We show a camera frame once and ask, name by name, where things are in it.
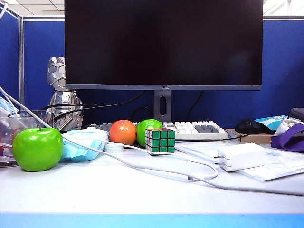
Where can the white charging base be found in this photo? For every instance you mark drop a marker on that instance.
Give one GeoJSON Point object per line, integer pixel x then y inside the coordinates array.
{"type": "Point", "coordinates": [242, 154]}

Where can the grey monitor stand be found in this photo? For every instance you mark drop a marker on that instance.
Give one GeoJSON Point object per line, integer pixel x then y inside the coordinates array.
{"type": "Point", "coordinates": [156, 107]}

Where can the small green apple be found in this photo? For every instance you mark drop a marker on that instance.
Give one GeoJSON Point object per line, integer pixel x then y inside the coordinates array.
{"type": "Point", "coordinates": [148, 123]}

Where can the Rubik's cube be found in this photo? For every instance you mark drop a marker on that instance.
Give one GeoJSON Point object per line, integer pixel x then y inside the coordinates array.
{"type": "Point", "coordinates": [160, 142]}

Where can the orange red apple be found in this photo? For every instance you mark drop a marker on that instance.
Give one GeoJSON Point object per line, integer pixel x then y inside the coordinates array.
{"type": "Point", "coordinates": [122, 133]}

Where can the white and grey keyboard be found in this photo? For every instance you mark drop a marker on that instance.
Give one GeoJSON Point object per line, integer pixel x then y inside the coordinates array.
{"type": "Point", "coordinates": [190, 129]}

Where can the small white tape roll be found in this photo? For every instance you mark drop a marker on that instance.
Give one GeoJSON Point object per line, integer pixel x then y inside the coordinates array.
{"type": "Point", "coordinates": [114, 148]}

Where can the black AOC computer monitor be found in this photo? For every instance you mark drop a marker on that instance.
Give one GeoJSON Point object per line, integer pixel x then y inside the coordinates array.
{"type": "Point", "coordinates": [164, 42]}

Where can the light blue tissue pack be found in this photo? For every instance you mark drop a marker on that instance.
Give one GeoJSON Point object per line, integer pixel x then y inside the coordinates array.
{"type": "Point", "coordinates": [76, 153]}

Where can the black computer mouse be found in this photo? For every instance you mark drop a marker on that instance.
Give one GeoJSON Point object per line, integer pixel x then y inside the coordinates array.
{"type": "Point", "coordinates": [247, 126]}

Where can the silver faceted figurine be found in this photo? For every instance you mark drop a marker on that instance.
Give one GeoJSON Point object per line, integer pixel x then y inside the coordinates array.
{"type": "Point", "coordinates": [57, 71]}

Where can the brown cardboard box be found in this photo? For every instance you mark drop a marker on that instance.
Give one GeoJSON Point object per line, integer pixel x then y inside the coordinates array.
{"type": "Point", "coordinates": [256, 139]}

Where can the large green apple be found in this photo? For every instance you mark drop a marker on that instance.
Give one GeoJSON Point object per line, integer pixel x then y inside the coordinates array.
{"type": "Point", "coordinates": [38, 149]}

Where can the teal white packet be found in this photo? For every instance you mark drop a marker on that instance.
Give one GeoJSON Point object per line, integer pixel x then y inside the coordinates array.
{"type": "Point", "coordinates": [273, 121]}

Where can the blue cubicle partition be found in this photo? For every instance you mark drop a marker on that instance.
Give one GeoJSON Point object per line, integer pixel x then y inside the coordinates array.
{"type": "Point", "coordinates": [42, 47]}
{"type": "Point", "coordinates": [9, 47]}

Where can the clear plastic container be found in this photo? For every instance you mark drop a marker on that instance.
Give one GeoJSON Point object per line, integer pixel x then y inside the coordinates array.
{"type": "Point", "coordinates": [9, 128]}

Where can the grey padded pouch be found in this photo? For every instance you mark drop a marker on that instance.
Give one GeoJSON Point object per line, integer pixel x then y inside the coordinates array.
{"type": "Point", "coordinates": [298, 114]}

